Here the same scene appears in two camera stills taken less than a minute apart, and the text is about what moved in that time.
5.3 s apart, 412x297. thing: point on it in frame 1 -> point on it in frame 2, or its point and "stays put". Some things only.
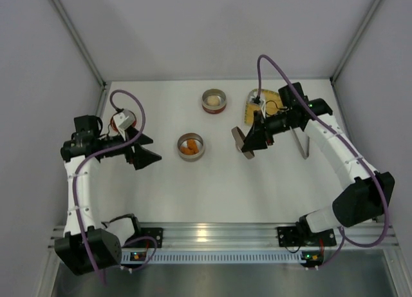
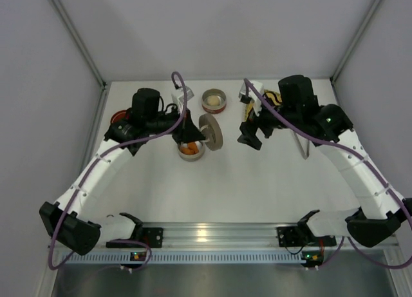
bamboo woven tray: (271, 101) stays put
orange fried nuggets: (192, 147) stays put
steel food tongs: (302, 141) stays put
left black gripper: (131, 149) -> (179, 129)
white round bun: (213, 100) stays put
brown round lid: (239, 138) -> (213, 131)
